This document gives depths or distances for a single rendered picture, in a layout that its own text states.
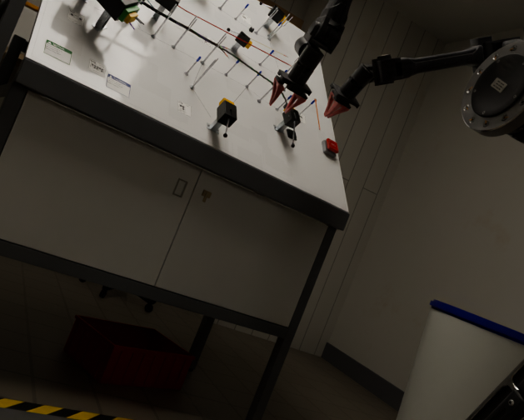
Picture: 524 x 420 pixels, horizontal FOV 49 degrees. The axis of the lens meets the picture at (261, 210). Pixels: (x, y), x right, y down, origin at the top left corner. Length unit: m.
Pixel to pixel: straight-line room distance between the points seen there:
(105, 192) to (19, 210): 0.23
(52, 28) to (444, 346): 1.95
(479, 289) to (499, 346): 1.00
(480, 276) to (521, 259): 0.27
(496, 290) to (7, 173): 2.65
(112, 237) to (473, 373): 1.59
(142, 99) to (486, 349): 1.70
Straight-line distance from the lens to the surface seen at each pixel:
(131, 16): 1.75
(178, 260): 1.82
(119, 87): 1.71
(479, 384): 2.60
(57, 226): 1.69
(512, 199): 3.63
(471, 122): 1.28
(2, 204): 1.66
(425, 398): 2.68
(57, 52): 1.68
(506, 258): 3.49
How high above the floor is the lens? 0.67
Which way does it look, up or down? 3 degrees up
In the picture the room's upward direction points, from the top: 22 degrees clockwise
